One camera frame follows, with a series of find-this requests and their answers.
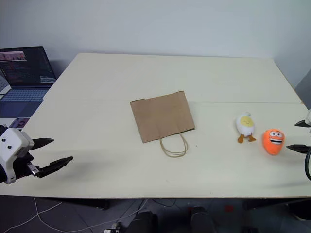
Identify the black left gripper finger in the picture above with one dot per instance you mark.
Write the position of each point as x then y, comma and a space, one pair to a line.
41, 142
54, 165

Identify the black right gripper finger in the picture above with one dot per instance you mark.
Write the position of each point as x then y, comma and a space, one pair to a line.
298, 148
302, 123

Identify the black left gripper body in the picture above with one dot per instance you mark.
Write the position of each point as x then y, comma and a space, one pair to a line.
23, 167

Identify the orange smiling plush toy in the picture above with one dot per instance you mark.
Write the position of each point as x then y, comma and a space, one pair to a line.
273, 142

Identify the white egg-shaped plush toy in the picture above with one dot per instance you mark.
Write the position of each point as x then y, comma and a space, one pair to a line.
246, 125

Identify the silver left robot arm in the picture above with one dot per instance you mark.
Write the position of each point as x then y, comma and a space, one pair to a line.
2, 173

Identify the smartphone with lit screen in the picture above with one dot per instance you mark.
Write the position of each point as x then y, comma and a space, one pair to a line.
19, 122

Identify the white perforated board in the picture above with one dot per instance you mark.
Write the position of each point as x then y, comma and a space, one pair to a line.
4, 83

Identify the open blue laptop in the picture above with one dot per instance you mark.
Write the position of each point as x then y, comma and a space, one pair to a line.
24, 70

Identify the small black floor device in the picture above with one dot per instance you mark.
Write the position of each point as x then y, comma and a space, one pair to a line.
113, 228

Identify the small red floor object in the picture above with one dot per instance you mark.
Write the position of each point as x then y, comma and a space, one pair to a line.
229, 208

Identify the dark rounded shape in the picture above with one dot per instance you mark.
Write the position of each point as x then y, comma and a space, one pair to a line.
201, 219
143, 222

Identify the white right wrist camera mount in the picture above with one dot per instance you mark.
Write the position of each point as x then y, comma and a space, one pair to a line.
308, 120

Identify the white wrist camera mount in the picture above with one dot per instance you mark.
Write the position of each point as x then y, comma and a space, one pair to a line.
308, 120
12, 145

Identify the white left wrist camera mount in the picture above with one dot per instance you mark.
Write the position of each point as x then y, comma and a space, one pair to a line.
12, 145

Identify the black table leg bracket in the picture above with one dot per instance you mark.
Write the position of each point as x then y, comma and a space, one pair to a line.
97, 204

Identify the black table frame bar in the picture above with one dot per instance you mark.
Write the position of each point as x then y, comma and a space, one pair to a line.
272, 204

